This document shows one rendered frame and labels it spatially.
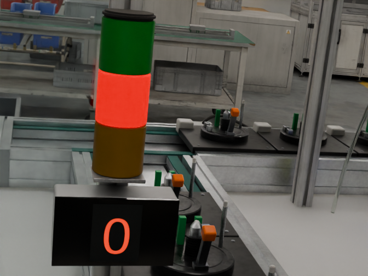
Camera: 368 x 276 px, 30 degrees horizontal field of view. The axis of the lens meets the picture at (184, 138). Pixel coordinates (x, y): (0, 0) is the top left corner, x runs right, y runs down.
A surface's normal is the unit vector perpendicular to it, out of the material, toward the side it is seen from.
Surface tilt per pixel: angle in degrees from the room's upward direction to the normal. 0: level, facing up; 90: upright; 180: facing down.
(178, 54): 90
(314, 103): 90
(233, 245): 0
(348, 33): 90
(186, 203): 0
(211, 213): 0
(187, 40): 90
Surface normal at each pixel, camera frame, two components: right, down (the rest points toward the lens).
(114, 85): -0.28, 0.22
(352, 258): 0.10, -0.96
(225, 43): 0.09, 0.27
